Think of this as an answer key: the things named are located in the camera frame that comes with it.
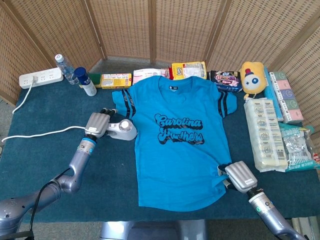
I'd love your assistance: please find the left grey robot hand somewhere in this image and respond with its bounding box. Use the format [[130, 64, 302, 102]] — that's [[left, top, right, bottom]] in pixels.
[[84, 107, 118, 140]]

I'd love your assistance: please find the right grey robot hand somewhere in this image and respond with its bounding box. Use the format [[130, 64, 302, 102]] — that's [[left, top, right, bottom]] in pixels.
[[216, 161, 258, 195]]

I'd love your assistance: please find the white handheld steam iron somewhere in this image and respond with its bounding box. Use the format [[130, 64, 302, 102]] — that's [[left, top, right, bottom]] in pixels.
[[106, 119, 139, 141]]

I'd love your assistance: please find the blue Carolina Panthers T-shirt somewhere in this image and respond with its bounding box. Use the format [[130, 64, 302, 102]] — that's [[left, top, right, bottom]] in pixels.
[[111, 75, 238, 213]]

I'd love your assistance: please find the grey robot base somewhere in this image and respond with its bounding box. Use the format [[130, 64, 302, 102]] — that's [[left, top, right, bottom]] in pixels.
[[99, 219, 208, 240]]

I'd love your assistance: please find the white bottle blue cap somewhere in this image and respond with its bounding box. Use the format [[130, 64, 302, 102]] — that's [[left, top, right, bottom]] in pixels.
[[74, 66, 98, 97]]

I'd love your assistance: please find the green yellow sponge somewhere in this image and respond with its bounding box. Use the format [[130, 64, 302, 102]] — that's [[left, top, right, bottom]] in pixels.
[[79, 72, 103, 89]]

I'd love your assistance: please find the yellow cardboard box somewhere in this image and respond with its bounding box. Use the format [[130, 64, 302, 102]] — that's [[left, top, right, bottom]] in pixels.
[[100, 72, 133, 90]]

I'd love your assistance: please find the long white cloth pack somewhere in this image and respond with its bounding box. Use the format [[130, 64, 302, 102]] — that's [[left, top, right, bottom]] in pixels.
[[243, 97, 289, 173]]

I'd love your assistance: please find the dark teal carpeted tabletop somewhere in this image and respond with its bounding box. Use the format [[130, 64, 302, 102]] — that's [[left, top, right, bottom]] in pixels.
[[0, 79, 320, 224]]

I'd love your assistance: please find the clear plastic water bottle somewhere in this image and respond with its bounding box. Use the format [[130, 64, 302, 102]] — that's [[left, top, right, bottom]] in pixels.
[[54, 53, 80, 85]]

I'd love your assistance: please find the teal white plastic bag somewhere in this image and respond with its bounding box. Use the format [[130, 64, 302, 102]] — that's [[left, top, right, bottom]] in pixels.
[[278, 122, 320, 172]]

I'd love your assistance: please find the white power strip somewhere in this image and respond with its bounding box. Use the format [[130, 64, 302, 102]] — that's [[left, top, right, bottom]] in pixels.
[[19, 67, 64, 90]]

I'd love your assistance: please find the white pink soft package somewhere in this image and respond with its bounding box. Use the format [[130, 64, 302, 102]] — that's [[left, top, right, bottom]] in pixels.
[[132, 67, 167, 85]]

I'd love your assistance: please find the light blue long package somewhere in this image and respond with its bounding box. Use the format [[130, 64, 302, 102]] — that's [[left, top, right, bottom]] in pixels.
[[263, 66, 285, 121]]

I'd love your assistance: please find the small red package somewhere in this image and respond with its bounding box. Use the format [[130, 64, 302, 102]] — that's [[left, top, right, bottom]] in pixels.
[[162, 67, 175, 79]]

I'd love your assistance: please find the pastel tissue multipack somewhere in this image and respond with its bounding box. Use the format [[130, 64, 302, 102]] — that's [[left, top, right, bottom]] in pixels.
[[268, 71, 305, 125]]

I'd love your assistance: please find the yellow plush toy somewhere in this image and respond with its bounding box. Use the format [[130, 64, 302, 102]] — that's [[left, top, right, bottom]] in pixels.
[[239, 61, 266, 101]]

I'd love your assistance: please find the blue snack package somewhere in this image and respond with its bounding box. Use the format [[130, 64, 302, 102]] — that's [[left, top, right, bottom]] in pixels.
[[209, 69, 243, 93]]

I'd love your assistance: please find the wicker folding screen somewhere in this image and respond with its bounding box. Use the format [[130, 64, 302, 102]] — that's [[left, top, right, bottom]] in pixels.
[[0, 0, 320, 131]]

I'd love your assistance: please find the yellow clear snack bag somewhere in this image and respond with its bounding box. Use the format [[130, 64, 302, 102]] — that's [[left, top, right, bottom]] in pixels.
[[171, 61, 208, 81]]

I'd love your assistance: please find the white power strip cable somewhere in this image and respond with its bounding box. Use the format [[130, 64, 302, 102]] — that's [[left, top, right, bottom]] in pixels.
[[12, 76, 39, 115]]

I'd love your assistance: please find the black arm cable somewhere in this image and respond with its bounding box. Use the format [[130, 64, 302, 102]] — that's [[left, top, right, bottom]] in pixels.
[[29, 167, 72, 232]]

